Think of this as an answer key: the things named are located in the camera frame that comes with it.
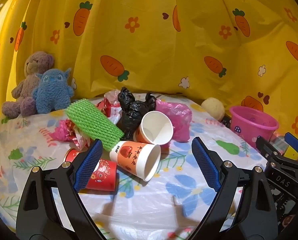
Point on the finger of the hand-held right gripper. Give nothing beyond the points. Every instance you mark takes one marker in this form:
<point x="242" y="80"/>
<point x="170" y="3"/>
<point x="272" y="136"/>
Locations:
<point x="265" y="148"/>
<point x="295" y="141"/>

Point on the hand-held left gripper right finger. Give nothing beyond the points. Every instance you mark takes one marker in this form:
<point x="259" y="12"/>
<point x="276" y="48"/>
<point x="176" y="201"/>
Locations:
<point x="206" y="165"/>

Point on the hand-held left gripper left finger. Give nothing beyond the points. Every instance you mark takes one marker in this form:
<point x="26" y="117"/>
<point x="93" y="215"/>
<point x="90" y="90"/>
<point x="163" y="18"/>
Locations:
<point x="88" y="165"/>

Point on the red paper cup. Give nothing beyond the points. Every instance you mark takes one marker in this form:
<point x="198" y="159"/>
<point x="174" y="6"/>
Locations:
<point x="103" y="177"/>

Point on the red print plastic wrapper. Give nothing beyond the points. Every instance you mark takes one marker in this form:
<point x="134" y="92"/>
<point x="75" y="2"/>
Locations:
<point x="80" y="140"/>

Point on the pink plastic bucket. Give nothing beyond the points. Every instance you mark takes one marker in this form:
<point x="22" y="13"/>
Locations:
<point x="249" y="127"/>

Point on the green foam net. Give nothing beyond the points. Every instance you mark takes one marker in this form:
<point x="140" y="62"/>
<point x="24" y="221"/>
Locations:
<point x="93" y="122"/>

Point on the pink plastic bag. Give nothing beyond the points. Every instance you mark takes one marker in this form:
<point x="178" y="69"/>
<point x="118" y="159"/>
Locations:
<point x="177" y="117"/>
<point x="60" y="130"/>

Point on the orange print paper cup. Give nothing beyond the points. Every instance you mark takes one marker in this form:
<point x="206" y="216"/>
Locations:
<point x="134" y="157"/>
<point x="155" y="127"/>

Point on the black plastic bag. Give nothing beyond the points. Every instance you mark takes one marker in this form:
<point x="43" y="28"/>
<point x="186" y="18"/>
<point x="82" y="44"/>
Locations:
<point x="150" y="102"/>
<point x="129" y="120"/>

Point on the red print plastic bag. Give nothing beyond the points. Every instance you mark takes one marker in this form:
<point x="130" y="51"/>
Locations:
<point x="108" y="105"/>

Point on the yellow tissue pack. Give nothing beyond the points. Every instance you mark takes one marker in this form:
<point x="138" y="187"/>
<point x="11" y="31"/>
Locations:
<point x="292" y="153"/>

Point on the striped tissue pack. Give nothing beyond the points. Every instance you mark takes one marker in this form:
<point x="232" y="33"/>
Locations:
<point x="279" y="145"/>

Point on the black box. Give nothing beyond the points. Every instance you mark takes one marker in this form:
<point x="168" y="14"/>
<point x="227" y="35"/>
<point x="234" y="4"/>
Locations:
<point x="226" y="123"/>

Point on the cream plush ball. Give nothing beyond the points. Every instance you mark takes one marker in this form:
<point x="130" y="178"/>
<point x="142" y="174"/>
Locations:
<point x="213" y="108"/>

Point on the floral plastic tablecloth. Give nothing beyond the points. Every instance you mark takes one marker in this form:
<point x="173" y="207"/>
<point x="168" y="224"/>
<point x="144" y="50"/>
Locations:
<point x="151" y="205"/>

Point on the blue plush monster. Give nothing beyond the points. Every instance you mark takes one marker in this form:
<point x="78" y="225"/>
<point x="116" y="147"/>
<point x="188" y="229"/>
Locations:
<point x="53" y="92"/>

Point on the brown teddy bear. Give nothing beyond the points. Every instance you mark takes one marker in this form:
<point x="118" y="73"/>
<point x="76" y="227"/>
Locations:
<point x="32" y="65"/>

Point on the yellow carrot print curtain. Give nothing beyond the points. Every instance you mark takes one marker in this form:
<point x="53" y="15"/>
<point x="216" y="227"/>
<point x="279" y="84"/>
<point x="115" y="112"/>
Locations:
<point x="149" y="42"/>

